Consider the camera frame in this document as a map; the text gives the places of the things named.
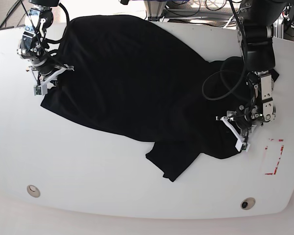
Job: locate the right gripper metal body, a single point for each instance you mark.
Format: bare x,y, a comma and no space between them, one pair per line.
33,46

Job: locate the left gripper metal body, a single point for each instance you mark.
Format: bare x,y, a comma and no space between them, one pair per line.
259,108

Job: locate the black t-shirt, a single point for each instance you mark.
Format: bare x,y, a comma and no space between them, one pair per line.
134,79

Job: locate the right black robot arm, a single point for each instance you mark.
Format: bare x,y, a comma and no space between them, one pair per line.
44,3

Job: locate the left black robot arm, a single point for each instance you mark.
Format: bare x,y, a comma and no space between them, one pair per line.
255,19

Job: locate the red tape rectangle marking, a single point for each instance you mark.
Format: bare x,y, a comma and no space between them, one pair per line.
272,156

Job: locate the right table grommet hole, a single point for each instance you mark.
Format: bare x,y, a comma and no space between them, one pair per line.
248,203

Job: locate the table grommet hole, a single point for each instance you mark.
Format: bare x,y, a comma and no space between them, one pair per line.
33,191
248,203

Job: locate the left table grommet hole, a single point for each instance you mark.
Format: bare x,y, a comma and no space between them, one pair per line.
33,191

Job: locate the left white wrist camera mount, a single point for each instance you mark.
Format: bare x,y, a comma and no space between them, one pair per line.
241,142

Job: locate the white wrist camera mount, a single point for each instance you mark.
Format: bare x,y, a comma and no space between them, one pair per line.
241,142
42,80

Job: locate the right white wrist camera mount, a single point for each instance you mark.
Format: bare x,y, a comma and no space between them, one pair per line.
42,80

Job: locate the aluminium frame stand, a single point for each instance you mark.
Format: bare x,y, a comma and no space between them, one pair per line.
154,9

